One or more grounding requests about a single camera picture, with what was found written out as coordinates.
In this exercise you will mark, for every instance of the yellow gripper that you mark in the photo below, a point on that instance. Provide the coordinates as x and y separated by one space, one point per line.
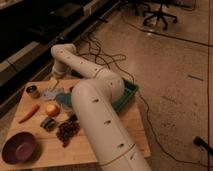
52 83

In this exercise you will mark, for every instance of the light blue towel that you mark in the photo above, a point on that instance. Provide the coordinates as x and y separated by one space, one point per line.
58 95

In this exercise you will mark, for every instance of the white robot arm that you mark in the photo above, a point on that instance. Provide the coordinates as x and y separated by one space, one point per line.
112 145

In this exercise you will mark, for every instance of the purple bowl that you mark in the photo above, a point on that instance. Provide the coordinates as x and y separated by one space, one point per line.
19 148

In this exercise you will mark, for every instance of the small metal can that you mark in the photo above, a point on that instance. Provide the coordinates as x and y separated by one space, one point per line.
33 92

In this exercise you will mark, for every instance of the orange carrot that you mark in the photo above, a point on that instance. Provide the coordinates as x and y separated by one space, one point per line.
32 111

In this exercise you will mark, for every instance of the small dark toy block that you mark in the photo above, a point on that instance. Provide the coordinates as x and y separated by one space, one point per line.
49 124

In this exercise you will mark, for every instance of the dark grape bunch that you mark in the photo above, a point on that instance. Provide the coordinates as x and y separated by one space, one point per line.
67 130

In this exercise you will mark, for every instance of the green plastic tray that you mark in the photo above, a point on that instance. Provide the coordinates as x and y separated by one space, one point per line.
126 95

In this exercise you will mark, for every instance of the black office chair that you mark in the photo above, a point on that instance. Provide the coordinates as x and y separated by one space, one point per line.
159 14

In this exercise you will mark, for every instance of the black object on floor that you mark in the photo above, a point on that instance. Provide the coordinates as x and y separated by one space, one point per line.
200 142

